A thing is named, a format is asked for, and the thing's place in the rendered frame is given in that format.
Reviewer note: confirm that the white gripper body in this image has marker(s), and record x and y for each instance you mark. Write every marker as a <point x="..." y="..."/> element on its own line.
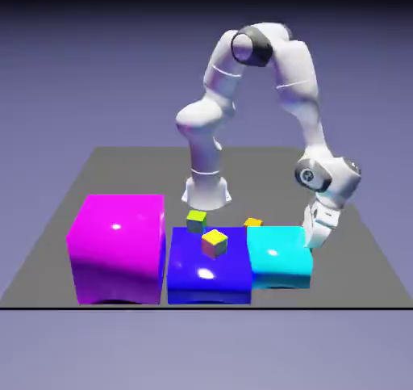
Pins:
<point x="317" y="227"/>

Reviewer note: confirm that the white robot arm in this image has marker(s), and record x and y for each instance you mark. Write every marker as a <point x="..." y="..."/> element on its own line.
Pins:
<point x="209" y="170"/>

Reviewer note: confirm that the small orange cube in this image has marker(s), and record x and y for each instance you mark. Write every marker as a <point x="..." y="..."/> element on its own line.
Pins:
<point x="253" y="222"/>

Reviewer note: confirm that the small yellow cube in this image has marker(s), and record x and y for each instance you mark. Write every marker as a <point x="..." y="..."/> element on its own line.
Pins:
<point x="214" y="243"/>

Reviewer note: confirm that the small green cube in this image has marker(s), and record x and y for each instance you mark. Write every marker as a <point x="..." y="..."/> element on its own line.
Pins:
<point x="196" y="221"/>

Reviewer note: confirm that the large cyan box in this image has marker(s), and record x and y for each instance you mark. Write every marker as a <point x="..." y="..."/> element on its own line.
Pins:
<point x="280" y="257"/>

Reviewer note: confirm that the large blue box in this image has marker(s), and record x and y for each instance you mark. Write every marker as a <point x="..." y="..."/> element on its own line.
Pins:
<point x="206" y="273"/>

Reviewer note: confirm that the large magenta box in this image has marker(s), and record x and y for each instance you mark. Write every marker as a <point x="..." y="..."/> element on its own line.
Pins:
<point x="119" y="244"/>

